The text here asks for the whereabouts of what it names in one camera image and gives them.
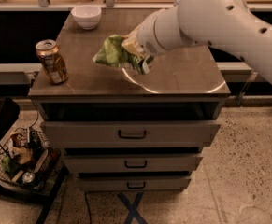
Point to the grey drawer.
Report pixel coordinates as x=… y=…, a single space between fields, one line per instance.
x=130 y=134
x=132 y=163
x=133 y=183

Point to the orange soda can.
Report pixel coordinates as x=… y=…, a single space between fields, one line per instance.
x=52 y=61

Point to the middle grey drawer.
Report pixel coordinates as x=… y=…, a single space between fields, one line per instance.
x=132 y=163

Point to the blue tape cross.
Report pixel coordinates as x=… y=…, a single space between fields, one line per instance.
x=133 y=213

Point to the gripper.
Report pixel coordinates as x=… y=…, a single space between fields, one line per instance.
x=148 y=36

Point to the top grey drawer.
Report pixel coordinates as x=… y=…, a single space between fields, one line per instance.
x=130 y=134

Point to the bottom grey drawer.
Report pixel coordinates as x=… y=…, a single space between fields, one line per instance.
x=133 y=183

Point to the white ceramic bowl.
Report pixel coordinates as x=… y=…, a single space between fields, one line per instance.
x=87 y=16

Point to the black wire basket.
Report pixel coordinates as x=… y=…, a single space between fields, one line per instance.
x=27 y=159

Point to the grey drawer cabinet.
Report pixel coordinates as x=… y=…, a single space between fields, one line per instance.
x=182 y=85

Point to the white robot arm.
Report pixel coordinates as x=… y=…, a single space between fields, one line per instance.
x=226 y=25

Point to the green jalapeno chip bag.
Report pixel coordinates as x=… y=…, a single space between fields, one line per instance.
x=114 y=55

